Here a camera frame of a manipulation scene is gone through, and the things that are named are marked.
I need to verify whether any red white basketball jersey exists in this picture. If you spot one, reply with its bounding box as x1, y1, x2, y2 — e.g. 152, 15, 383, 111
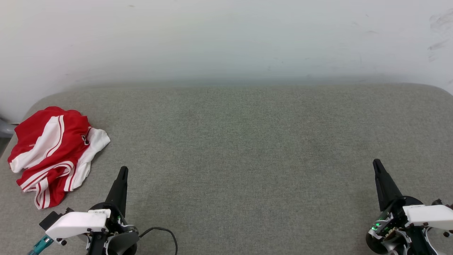
8, 106, 111, 210

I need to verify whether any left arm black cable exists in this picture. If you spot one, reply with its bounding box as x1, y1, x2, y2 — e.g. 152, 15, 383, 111
28, 227, 178, 255

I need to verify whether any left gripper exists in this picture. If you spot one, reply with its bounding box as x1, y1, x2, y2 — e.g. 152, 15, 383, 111
87, 166, 139, 255

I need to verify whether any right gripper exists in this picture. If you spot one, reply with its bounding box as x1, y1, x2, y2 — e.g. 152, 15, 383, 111
366, 159, 425, 255

